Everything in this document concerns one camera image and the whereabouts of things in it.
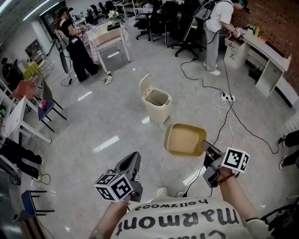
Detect pink cloth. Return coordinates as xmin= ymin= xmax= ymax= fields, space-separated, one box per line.
xmin=9 ymin=79 xmax=38 ymax=101

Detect red bead bracelet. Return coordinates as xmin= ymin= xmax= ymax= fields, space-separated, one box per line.
xmin=219 ymin=173 xmax=236 ymax=185

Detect white cable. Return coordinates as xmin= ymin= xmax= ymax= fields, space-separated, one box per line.
xmin=212 ymin=91 xmax=236 ymax=142

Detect white table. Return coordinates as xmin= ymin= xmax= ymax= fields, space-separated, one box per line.
xmin=0 ymin=95 xmax=52 ymax=143

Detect wooden table with checked cloth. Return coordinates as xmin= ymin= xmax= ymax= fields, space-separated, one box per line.
xmin=85 ymin=22 xmax=132 ymax=73

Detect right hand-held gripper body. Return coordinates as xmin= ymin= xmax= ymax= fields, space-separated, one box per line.
xmin=202 ymin=147 xmax=250 ymax=189

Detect person's right forearm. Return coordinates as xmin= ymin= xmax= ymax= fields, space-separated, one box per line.
xmin=218 ymin=167 xmax=260 ymax=221

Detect white drawer cabinet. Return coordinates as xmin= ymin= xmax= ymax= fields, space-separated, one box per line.
xmin=223 ymin=35 xmax=246 ymax=70

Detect black bag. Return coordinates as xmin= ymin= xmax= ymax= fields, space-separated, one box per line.
xmin=260 ymin=204 xmax=299 ymax=239

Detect grey shelf unit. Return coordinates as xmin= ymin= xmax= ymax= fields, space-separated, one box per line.
xmin=24 ymin=39 xmax=47 ymax=63

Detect person's white printed shirt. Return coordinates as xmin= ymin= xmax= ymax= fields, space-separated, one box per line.
xmin=111 ymin=197 xmax=271 ymax=239

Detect person's left forearm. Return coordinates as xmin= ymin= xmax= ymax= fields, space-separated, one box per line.
xmin=88 ymin=195 xmax=131 ymax=239

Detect grey chair with blue seat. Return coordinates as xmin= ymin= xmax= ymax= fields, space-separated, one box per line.
xmin=37 ymin=77 xmax=67 ymax=133

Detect black crate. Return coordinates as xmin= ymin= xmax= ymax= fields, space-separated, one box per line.
xmin=248 ymin=65 xmax=263 ymax=82

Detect black office chair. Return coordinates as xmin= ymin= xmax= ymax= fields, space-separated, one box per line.
xmin=149 ymin=1 xmax=181 ymax=46
xmin=168 ymin=0 xmax=204 ymax=58
xmin=134 ymin=7 xmax=155 ymax=41

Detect blue chair with black legs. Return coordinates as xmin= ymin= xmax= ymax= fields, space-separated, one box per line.
xmin=13 ymin=190 xmax=56 ymax=222

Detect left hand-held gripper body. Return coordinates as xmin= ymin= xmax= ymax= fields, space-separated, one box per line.
xmin=93 ymin=168 xmax=143 ymax=203

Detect white radiator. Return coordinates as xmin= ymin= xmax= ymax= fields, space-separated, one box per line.
xmin=285 ymin=112 xmax=299 ymax=133

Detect person's white left shoe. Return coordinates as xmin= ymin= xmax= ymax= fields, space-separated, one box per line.
xmin=156 ymin=186 xmax=168 ymax=198

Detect cream trash bin with lid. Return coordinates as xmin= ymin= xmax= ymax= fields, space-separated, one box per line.
xmin=139 ymin=73 xmax=173 ymax=124

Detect long white desk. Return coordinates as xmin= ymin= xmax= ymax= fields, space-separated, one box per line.
xmin=242 ymin=32 xmax=299 ymax=108

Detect white flowers in vase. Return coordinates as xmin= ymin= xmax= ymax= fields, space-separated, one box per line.
xmin=107 ymin=9 xmax=120 ymax=27

